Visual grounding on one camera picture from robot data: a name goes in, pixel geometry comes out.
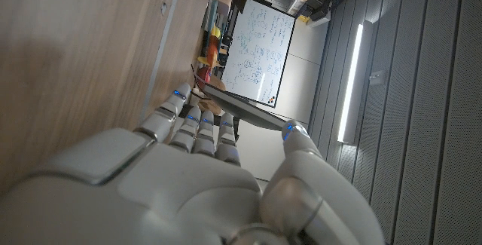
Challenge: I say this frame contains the whiteboard with blue writing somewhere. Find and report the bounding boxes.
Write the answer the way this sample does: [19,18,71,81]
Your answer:
[220,0,297,109]

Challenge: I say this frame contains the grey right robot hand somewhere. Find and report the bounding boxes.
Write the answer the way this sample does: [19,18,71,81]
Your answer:
[0,81,386,245]

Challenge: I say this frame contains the cardboard box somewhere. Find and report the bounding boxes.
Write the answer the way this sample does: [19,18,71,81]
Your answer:
[196,81,227,115]

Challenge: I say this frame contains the colourful toy airplane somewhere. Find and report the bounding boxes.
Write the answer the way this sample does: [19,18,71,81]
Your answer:
[196,25,224,84]

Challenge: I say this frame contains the computer monitor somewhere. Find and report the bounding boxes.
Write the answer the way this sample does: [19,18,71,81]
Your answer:
[191,65,288,132]

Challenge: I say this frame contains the long ceiling light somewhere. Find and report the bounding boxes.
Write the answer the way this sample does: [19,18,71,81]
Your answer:
[336,22,365,145]

